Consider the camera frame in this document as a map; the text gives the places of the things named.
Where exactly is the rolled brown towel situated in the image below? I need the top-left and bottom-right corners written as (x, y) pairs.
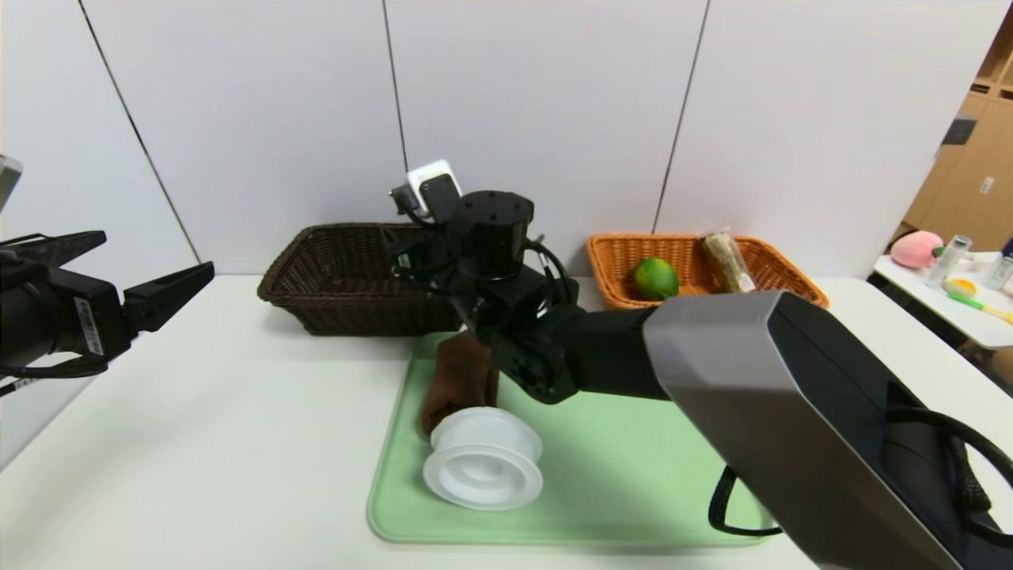
top-left (420, 331), bottom-right (500, 435)

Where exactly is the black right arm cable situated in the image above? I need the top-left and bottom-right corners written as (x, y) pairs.
top-left (707, 404), bottom-right (1013, 549)

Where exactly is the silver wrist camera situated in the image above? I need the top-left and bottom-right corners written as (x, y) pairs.
top-left (0, 154), bottom-right (23, 211)
top-left (390, 160), bottom-right (464, 221)

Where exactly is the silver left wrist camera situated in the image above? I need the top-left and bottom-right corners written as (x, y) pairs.
top-left (0, 154), bottom-right (23, 211)

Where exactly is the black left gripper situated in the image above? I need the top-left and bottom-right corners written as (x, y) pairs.
top-left (0, 230), bottom-right (215, 374)

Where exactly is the dark brown wicker basket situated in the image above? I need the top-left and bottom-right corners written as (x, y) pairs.
top-left (259, 224), bottom-right (468, 338)

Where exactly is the light green plastic tray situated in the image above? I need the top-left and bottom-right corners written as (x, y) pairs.
top-left (367, 331), bottom-right (774, 545)

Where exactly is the clear chocolate pack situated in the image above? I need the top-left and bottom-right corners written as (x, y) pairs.
top-left (701, 230), bottom-right (757, 295)

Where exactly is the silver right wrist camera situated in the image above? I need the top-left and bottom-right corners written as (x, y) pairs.
top-left (390, 160), bottom-right (464, 221)

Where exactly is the thin black tagged cable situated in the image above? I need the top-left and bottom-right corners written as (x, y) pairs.
top-left (0, 356), bottom-right (108, 397)

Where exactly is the white side table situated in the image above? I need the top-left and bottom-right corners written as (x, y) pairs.
top-left (871, 253), bottom-right (1013, 351)

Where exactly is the tall clear plastic bottle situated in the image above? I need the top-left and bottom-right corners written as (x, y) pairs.
top-left (924, 236), bottom-right (971, 291)

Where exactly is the white round plastic container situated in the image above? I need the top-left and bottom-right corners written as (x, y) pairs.
top-left (423, 405), bottom-right (544, 509)

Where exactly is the green lime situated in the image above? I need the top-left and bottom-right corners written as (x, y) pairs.
top-left (632, 257), bottom-right (680, 302)

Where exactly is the pink peach plush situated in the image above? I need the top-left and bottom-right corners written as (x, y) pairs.
top-left (890, 231), bottom-right (944, 270)

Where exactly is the light wooden cabinet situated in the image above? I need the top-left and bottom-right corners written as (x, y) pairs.
top-left (901, 4), bottom-right (1013, 254)

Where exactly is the orange wicker basket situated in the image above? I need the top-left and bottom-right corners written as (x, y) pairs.
top-left (586, 234), bottom-right (830, 311)

